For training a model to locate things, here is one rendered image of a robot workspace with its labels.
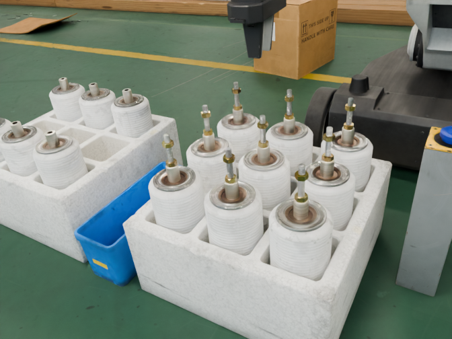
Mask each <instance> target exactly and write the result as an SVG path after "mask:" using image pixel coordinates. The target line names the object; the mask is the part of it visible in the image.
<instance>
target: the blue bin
mask: <svg viewBox="0 0 452 339"><path fill-rule="evenodd" d="M165 166H166V164H165V161H162V162H161V163H159V164H157V165H156V166H155V167H154V168H153V169H151V170H150V171H149V172H147V173H146V174H145V175H144V176H143V177H141V178H140V179H139V180H137V181H136V182H135V183H134V184H132V185H131V186H130V187H128V188H127V189H126V190H125V191H124V192H122V193H121V194H119V195H118V196H117V197H116V198H115V199H114V200H112V201H111V202H109V203H108V204H107V205H106V206H105V207H103V208H102V209H101V210H99V211H98V212H97V213H96V214H95V215H93V216H92V217H90V218H89V219H88V220H87V221H86V222H84V223H83V224H82V225H80V226H79V227H78V228H76V230H75V232H74V235H75V238H76V239H77V240H78V241H79V242H80V244H81V246H82V248H83V251H84V252H85V255H86V257H87V259H88V261H89V264H90V266H91V268H92V270H93V272H94V274H96V275H98V276H100V277H102V278H104V279H106V280H108V281H110V282H111V283H114V284H115V285H118V286H119V287H123V286H125V285H127V284H128V283H129V282H130V281H131V280H132V279H133V278H134V277H135V276H136V275H137V271H136V268H135V264H134V261H133V257H132V254H131V252H130V248H129V245H128V241H127V238H126V234H125V231H124V227H123V223H124V222H125V221H126V220H128V219H129V218H130V217H131V216H133V215H134V214H135V213H136V212H137V211H138V210H139V209H140V208H141V207H142V206H143V205H144V204H145V203H147V202H148V201H149V200H150V199H151V197H150V194H149V183H150V181H151V179H152V177H153V176H154V175H155V174H156V173H158V172H159V171H161V170H163V169H165V168H166V167H165Z"/></svg>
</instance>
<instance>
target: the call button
mask: <svg viewBox="0 0 452 339"><path fill-rule="evenodd" d="M439 135H440V137H441V139H442V141H444V142H445V143H448V144H450V145H452V126H446V127H444V128H442V129H441V131H440V134H439Z"/></svg>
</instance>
